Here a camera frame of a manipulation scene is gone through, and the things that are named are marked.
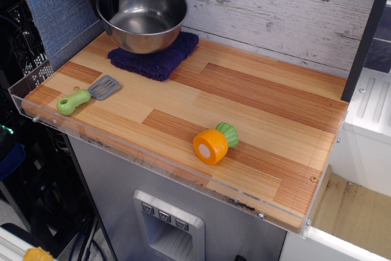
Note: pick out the stainless steel bowl pot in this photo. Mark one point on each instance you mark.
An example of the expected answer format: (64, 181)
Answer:
(143, 26)

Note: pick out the purple terry cloth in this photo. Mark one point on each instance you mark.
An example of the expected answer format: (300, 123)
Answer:
(156, 66)

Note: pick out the blue fabric panel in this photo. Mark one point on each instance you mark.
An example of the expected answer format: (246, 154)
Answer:
(65, 24)

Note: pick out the black plastic crate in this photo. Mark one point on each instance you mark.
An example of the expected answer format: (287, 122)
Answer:
(25, 43)

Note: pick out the orange toy carrot piece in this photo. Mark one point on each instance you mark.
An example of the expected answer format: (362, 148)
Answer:
(212, 145)

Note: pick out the clear acrylic table guard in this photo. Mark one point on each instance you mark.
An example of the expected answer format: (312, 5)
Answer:
(286, 116)

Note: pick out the grey toy fridge cabinet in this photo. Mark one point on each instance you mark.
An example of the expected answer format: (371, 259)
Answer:
(231, 232)

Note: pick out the silver ice dispenser panel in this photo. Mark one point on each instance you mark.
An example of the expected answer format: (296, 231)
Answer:
(169, 232)

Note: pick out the yellow object bottom left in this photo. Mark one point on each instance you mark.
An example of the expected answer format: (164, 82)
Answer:
(37, 254)

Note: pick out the white toy sink unit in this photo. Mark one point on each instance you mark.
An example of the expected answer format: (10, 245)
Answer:
(351, 214)

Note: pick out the toy spatula green handle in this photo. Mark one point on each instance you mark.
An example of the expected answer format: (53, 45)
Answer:
(99, 90)

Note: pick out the dark grey right post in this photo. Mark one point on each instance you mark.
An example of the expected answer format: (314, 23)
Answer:
(363, 49)

